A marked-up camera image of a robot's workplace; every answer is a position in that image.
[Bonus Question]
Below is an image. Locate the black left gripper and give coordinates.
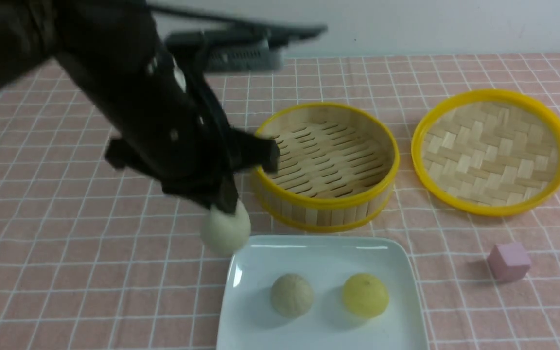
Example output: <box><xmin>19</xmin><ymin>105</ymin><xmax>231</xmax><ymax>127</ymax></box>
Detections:
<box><xmin>56</xmin><ymin>29</ymin><xmax>280</xmax><ymax>215</ymax></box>

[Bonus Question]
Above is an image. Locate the yellow rimmed bamboo steamer basket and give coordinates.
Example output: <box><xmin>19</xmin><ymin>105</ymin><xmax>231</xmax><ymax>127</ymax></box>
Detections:
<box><xmin>251</xmin><ymin>103</ymin><xmax>400</xmax><ymax>233</ymax></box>

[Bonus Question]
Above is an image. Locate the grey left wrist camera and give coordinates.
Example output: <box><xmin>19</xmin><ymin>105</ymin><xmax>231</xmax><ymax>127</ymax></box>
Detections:
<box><xmin>165</xmin><ymin>25</ymin><xmax>328</xmax><ymax>73</ymax></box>

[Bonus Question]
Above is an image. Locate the pink checkered tablecloth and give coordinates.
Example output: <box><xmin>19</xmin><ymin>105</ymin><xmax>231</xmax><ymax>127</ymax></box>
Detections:
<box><xmin>0</xmin><ymin>53</ymin><xmax>560</xmax><ymax>350</ymax></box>

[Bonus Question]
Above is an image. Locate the pale green steamed bun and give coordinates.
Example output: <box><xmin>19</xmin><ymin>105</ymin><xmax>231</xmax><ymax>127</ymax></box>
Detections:
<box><xmin>270</xmin><ymin>273</ymin><xmax>315</xmax><ymax>319</ymax></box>
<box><xmin>200</xmin><ymin>199</ymin><xmax>251</xmax><ymax>256</ymax></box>

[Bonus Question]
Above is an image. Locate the yellow rimmed bamboo steamer lid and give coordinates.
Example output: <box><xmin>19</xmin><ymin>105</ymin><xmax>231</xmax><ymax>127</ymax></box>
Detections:
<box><xmin>411</xmin><ymin>89</ymin><xmax>560</xmax><ymax>216</ymax></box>

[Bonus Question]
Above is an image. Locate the pink cube block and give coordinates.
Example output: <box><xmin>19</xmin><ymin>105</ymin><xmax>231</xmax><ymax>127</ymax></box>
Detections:
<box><xmin>487</xmin><ymin>242</ymin><xmax>532</xmax><ymax>283</ymax></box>

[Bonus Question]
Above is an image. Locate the white square plate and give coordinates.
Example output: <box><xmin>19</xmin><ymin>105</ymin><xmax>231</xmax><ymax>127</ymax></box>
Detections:
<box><xmin>216</xmin><ymin>235</ymin><xmax>430</xmax><ymax>350</ymax></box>

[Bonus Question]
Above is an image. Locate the yellow steamed bun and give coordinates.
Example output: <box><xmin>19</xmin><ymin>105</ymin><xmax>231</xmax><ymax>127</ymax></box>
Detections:
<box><xmin>342</xmin><ymin>273</ymin><xmax>390</xmax><ymax>319</ymax></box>

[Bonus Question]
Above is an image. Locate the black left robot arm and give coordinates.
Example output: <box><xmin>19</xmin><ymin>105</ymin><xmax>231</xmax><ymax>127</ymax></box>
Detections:
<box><xmin>0</xmin><ymin>0</ymin><xmax>290</xmax><ymax>211</ymax></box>

